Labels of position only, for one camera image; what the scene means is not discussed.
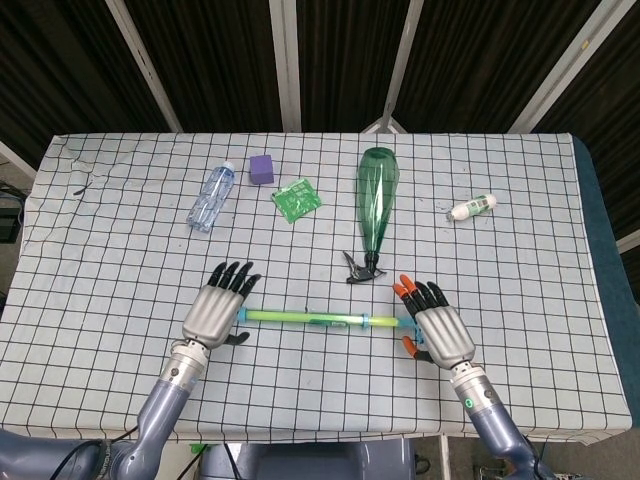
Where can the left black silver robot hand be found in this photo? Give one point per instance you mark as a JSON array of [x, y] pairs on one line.
[[212, 312]]

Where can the right orange-tipped silver robot hand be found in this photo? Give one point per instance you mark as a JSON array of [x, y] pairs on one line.
[[442, 335]]

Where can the blue green toy pump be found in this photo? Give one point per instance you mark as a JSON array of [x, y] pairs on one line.
[[310, 319]]

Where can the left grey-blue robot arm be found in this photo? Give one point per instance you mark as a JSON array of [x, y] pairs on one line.
[[160, 410]]

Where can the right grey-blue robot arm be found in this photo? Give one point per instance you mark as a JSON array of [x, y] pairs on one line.
[[495, 425]]

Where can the clear plastic water bottle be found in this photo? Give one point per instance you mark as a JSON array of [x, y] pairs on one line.
[[212, 197]]

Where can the white table leg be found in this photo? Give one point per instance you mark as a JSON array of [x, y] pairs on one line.
[[444, 457]]

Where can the white black checkered tablecloth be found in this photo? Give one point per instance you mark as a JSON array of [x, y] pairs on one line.
[[325, 390]]

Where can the small white bottle green label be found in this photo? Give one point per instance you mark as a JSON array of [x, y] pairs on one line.
[[472, 207]]

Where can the green foil sachet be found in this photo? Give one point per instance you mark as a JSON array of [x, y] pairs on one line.
[[296, 201]]

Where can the purple foam cube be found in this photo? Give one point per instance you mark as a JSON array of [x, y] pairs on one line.
[[261, 171]]

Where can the green spray bottle black trigger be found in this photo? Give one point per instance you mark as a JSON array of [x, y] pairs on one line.
[[377, 200]]

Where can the grey robot torso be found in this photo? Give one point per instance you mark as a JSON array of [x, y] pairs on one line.
[[310, 462]]

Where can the small black clip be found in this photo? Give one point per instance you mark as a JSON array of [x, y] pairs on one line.
[[80, 190]]

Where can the teal padded table edge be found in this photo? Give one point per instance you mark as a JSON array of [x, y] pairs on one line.
[[607, 240]]

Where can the black electronics box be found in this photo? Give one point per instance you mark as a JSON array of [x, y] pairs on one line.
[[10, 215]]

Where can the white frame post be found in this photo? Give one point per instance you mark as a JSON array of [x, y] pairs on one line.
[[400, 75], [286, 65], [145, 65], [560, 70]]

